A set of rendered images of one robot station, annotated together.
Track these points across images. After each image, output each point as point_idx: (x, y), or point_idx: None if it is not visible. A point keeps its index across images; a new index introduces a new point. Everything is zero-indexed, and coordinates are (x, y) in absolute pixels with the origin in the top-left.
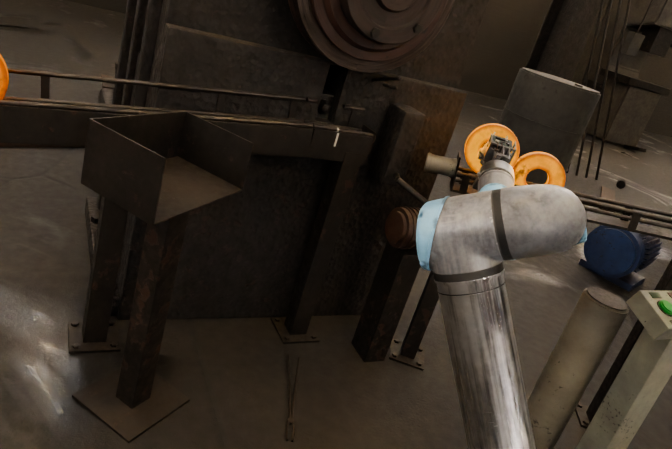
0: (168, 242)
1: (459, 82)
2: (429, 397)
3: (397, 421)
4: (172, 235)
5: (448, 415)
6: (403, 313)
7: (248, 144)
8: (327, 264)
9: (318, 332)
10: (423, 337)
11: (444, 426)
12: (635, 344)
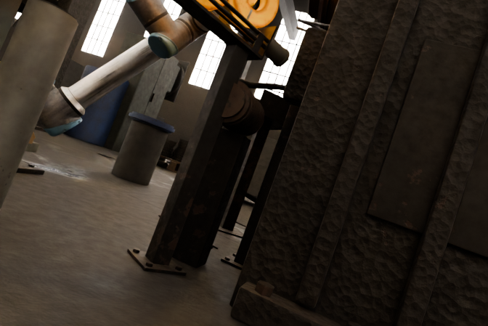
0: (250, 140)
1: None
2: (104, 233)
3: (116, 221)
4: (252, 137)
5: (78, 223)
6: (219, 318)
7: (266, 91)
8: (261, 186)
9: (232, 268)
10: (160, 287)
11: (78, 218)
12: (13, 19)
